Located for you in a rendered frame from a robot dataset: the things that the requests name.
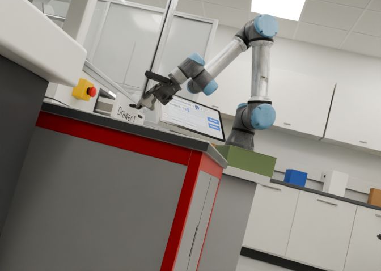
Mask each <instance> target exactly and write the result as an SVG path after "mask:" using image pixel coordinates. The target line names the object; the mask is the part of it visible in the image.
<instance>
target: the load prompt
mask: <svg viewBox="0 0 381 271"><path fill-rule="evenodd" d="M171 101H174V102H176V103H179V104H182V105H185V106H187V107H190V108H193V109H196V110H198V111H201V112H204V108H203V107H201V106H199V105H195V104H193V103H190V102H188V101H185V100H182V99H179V98H176V97H173V99H172V100H171Z"/></svg>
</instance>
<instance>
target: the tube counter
mask: <svg viewBox="0 0 381 271"><path fill-rule="evenodd" d="M182 109H183V110H184V111H186V112H189V113H192V114H194V115H198V116H201V117H204V118H205V114H204V113H201V112H199V111H195V110H193V109H190V108H187V107H185V106H182Z"/></svg>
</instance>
